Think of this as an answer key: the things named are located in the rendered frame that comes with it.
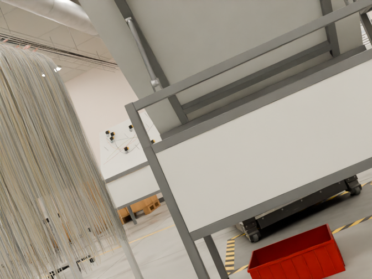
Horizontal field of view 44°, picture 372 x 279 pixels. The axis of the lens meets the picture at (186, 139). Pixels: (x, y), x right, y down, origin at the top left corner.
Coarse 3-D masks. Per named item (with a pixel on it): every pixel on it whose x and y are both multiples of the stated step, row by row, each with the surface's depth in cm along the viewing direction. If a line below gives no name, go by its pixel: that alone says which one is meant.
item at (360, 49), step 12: (360, 48) 241; (336, 60) 243; (312, 72) 244; (276, 84) 246; (288, 84) 246; (252, 96) 248; (228, 108) 249; (192, 120) 251; (204, 120) 251; (168, 132) 253
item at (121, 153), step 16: (144, 112) 763; (112, 128) 778; (128, 128) 759; (112, 144) 755; (128, 144) 725; (112, 160) 735; (128, 160) 719; (144, 160) 704; (112, 176) 710; (128, 176) 706; (144, 176) 699; (112, 192) 714; (128, 192) 707; (144, 192) 701; (160, 192) 693; (128, 208) 767
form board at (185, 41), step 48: (96, 0) 198; (144, 0) 203; (192, 0) 207; (240, 0) 212; (288, 0) 217; (336, 0) 222; (192, 48) 224; (240, 48) 229; (288, 48) 235; (144, 96) 237; (192, 96) 243; (240, 96) 250
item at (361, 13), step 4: (368, 8) 233; (360, 12) 242; (364, 12) 241; (360, 16) 244; (364, 16) 244; (360, 20) 246; (364, 20) 244; (368, 20) 243; (364, 24) 244; (368, 24) 243; (364, 28) 246; (368, 28) 243; (368, 32) 243; (368, 36) 245
